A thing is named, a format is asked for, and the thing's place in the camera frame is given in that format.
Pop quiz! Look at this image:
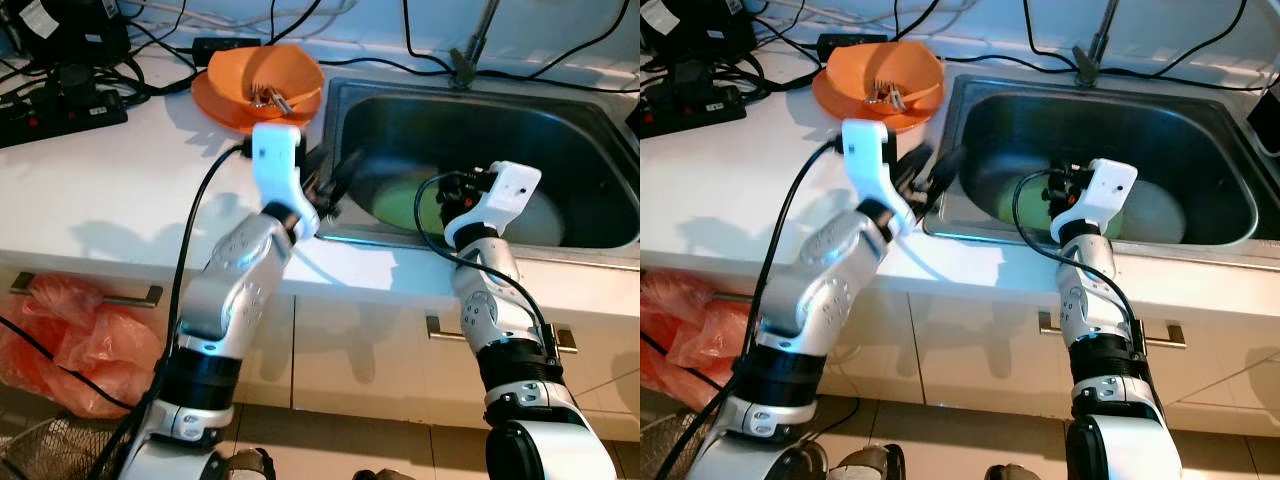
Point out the green plate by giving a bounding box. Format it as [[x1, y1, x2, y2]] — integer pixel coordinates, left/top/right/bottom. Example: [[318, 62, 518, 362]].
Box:
[[368, 172, 471, 236], [993, 170, 1076, 233]]

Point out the white ceramic bowl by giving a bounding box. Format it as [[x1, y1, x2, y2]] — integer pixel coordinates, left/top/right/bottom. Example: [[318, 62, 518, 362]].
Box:
[[505, 185, 568, 248], [1115, 180, 1188, 244]]

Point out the stainless steel sink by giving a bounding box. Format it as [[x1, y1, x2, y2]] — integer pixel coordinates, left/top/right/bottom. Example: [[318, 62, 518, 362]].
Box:
[[318, 78, 641, 256], [920, 72, 1263, 251]]

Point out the orange bowl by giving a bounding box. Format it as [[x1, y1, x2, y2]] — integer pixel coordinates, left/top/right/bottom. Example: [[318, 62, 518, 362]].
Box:
[[825, 43, 946, 111], [207, 43, 325, 113]]

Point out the small black power adapter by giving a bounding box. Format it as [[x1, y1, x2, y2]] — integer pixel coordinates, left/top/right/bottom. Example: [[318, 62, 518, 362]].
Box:
[[192, 37, 263, 59], [818, 33, 886, 56]]

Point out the grey metal sink tap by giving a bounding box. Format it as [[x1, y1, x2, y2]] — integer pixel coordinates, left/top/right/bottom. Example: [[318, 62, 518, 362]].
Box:
[[1072, 0, 1121, 86], [448, 0, 501, 89]]

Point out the white sink counter cabinet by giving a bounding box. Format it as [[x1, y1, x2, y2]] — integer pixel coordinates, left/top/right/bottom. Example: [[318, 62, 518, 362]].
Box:
[[0, 50, 641, 441], [640, 50, 1280, 441]]

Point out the black power strip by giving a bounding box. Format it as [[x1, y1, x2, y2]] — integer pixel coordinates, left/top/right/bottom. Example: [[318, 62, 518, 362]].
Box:
[[0, 85, 129, 149], [640, 82, 749, 141]]

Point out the black power adapter box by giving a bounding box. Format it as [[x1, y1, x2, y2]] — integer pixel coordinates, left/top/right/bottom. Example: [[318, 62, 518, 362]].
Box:
[[0, 0, 131, 69], [640, 0, 756, 66]]

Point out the red plastic bag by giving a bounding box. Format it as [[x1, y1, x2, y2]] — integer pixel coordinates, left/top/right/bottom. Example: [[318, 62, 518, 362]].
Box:
[[0, 275, 163, 419], [640, 268, 771, 411]]

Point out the grey robot left foot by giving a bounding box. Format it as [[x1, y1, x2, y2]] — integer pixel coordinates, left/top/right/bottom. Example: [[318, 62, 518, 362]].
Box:
[[222, 447, 278, 480], [828, 443, 906, 480]]

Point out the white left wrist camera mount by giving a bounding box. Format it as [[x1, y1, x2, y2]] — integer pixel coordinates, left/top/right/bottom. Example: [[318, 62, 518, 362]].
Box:
[[250, 122, 323, 219], [842, 118, 916, 216]]

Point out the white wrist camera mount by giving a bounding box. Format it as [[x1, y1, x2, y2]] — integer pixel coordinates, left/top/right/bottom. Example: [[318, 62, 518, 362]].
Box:
[[250, 122, 323, 219], [445, 162, 543, 246], [1050, 158, 1139, 241], [842, 118, 916, 216]]

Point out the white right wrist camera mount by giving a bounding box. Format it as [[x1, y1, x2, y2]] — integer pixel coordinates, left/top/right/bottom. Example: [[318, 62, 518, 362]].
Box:
[[1050, 158, 1139, 241], [445, 162, 543, 246]]

